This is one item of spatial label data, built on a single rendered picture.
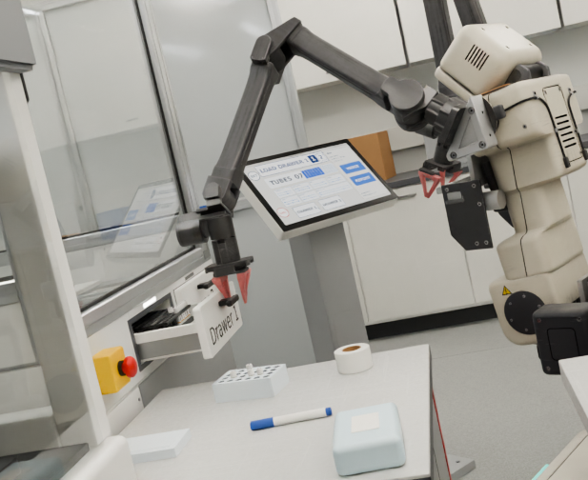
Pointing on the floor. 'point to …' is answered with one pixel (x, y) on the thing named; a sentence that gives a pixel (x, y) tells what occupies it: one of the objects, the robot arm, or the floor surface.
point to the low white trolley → (398, 369)
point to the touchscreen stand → (336, 302)
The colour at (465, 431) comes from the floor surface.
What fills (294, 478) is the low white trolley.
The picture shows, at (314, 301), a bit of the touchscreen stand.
